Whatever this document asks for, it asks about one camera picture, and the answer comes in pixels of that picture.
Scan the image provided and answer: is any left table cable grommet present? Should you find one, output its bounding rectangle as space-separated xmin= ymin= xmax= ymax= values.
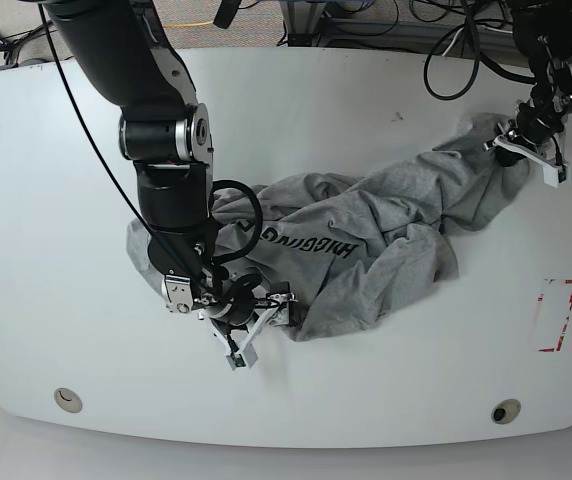
xmin=54 ymin=388 xmax=83 ymax=414

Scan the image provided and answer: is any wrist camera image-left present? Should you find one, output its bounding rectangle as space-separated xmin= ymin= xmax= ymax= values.
xmin=226 ymin=349 xmax=258 ymax=370

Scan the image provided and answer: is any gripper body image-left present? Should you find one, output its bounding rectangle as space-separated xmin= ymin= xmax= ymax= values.
xmin=202 ymin=282 xmax=298 ymax=362

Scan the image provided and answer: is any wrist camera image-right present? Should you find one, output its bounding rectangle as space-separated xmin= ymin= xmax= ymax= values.
xmin=543 ymin=164 xmax=570 ymax=188

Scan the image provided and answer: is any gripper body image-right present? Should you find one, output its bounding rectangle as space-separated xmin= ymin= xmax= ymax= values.
xmin=483 ymin=102 xmax=569 ymax=173

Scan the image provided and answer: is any table cable grommet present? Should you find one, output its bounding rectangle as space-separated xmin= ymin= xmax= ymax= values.
xmin=54 ymin=388 xmax=83 ymax=414
xmin=491 ymin=399 xmax=521 ymax=425

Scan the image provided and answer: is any black cylinder object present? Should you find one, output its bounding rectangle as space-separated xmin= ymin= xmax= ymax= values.
xmin=213 ymin=0 xmax=241 ymax=29

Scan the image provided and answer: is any grey printed T-shirt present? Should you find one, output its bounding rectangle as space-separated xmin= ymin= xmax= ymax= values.
xmin=125 ymin=112 xmax=532 ymax=344

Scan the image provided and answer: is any yellow cable on floor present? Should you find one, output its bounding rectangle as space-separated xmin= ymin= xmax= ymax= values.
xmin=163 ymin=20 xmax=215 ymax=31

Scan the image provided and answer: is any white cable on floor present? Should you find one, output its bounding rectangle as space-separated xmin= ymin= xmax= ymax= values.
xmin=440 ymin=22 xmax=468 ymax=57

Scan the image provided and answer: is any right table cable grommet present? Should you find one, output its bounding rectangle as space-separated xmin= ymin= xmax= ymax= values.
xmin=491 ymin=399 xmax=521 ymax=425

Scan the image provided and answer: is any red tape rectangle marking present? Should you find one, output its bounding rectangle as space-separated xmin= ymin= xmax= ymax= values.
xmin=532 ymin=279 xmax=572 ymax=353

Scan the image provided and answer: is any aluminium frame base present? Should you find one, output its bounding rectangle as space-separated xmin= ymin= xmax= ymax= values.
xmin=278 ymin=1 xmax=330 ymax=47

